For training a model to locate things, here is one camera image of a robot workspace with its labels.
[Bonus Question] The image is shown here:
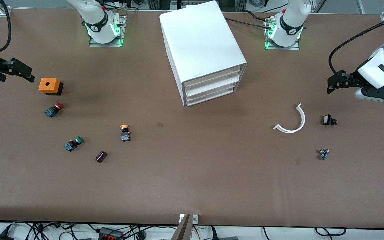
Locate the yellow push button switch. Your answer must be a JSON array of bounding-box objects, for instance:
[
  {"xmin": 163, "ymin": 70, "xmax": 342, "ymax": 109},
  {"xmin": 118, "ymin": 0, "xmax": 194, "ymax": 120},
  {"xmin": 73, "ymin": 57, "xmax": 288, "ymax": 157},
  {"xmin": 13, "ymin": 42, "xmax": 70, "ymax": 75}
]
[{"xmin": 120, "ymin": 124, "xmax": 131, "ymax": 142}]

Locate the white plastic drawer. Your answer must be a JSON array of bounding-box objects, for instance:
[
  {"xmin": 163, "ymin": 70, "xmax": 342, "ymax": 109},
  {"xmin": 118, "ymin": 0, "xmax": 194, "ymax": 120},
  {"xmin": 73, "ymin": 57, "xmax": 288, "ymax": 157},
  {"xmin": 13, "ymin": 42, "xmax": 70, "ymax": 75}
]
[
  {"xmin": 184, "ymin": 66, "xmax": 242, "ymax": 89},
  {"xmin": 186, "ymin": 83, "xmax": 237, "ymax": 105},
  {"xmin": 185, "ymin": 74, "xmax": 240, "ymax": 97}
]

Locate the orange and black button box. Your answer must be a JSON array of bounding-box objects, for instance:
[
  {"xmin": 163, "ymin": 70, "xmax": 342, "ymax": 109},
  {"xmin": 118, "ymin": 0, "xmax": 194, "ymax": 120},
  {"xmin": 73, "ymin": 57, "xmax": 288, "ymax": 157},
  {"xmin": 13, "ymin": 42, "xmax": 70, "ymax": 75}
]
[{"xmin": 38, "ymin": 78, "xmax": 64, "ymax": 96}]

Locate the white plastic drawer cabinet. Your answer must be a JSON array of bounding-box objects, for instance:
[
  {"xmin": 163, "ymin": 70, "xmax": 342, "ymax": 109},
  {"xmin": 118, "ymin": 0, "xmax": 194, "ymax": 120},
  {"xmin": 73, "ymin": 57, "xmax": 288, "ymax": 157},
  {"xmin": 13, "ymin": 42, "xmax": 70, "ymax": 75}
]
[{"xmin": 159, "ymin": 0, "xmax": 248, "ymax": 108}]

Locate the white curved plastic strip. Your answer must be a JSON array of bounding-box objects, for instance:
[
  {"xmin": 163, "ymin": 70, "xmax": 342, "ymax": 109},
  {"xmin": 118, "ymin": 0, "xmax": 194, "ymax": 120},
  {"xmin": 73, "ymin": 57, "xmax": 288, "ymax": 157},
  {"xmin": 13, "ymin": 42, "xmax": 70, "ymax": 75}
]
[{"xmin": 273, "ymin": 103, "xmax": 306, "ymax": 134}]

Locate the black power strip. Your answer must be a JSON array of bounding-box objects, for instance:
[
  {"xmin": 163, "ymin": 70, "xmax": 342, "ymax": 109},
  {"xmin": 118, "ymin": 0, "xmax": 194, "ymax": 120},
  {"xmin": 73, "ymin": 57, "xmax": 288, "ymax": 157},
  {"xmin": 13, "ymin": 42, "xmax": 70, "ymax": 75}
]
[{"xmin": 99, "ymin": 227, "xmax": 125, "ymax": 240}]

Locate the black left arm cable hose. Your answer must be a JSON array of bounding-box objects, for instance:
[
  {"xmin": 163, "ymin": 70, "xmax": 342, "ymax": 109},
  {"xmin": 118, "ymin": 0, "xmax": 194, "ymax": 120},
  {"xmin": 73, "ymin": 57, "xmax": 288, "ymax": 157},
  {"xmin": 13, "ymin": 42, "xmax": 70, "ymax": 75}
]
[{"xmin": 328, "ymin": 13, "xmax": 384, "ymax": 79}]

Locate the red push button switch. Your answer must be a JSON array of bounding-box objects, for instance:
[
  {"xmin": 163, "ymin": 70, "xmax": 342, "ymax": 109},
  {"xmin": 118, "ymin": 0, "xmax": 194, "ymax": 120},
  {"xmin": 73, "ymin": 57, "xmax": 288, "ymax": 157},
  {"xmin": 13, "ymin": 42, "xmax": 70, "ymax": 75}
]
[{"xmin": 45, "ymin": 102, "xmax": 64, "ymax": 118}]

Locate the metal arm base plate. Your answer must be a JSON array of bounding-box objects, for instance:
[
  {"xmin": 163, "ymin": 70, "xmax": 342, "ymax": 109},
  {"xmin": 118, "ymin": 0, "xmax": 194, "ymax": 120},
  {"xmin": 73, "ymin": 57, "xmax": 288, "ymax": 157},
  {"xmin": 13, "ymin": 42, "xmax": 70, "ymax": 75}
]
[
  {"xmin": 89, "ymin": 13, "xmax": 126, "ymax": 47},
  {"xmin": 265, "ymin": 17, "xmax": 301, "ymax": 51}
]

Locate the green push button switch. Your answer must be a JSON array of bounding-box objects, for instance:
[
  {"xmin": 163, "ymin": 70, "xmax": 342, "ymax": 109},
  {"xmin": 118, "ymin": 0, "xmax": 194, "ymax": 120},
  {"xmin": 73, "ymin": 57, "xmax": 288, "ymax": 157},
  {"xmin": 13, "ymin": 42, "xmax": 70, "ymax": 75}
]
[{"xmin": 64, "ymin": 136, "xmax": 85, "ymax": 152}]

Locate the black cable on table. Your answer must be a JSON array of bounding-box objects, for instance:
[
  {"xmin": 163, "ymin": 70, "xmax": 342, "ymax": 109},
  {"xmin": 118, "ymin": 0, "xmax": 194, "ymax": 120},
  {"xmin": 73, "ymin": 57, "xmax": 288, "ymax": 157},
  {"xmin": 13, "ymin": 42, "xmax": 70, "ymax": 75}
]
[{"xmin": 225, "ymin": 17, "xmax": 274, "ymax": 30}]

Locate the black cable loop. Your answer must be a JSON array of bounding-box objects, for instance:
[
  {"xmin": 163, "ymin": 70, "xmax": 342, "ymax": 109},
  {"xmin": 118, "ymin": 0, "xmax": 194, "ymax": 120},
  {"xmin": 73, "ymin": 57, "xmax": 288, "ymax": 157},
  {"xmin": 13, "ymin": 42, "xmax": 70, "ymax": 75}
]
[{"xmin": 315, "ymin": 227, "xmax": 347, "ymax": 237}]

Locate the black tangled cable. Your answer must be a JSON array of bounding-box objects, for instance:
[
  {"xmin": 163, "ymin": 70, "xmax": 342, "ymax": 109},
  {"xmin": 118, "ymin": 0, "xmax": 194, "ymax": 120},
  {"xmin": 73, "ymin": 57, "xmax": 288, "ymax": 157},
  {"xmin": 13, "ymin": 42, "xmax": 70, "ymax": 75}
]
[{"xmin": 124, "ymin": 225, "xmax": 179, "ymax": 240}]

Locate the small metal edge bracket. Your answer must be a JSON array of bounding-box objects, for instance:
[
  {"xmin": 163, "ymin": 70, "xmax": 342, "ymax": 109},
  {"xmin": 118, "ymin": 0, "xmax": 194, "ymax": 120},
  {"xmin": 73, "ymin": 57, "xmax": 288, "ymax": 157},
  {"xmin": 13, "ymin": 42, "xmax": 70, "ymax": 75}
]
[{"xmin": 179, "ymin": 214, "xmax": 199, "ymax": 224}]

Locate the wooden post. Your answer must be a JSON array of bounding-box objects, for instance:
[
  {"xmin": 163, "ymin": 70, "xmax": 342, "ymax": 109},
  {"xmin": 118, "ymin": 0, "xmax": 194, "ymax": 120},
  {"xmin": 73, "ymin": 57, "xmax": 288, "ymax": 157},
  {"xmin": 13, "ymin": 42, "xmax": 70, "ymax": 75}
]
[{"xmin": 170, "ymin": 214, "xmax": 192, "ymax": 240}]

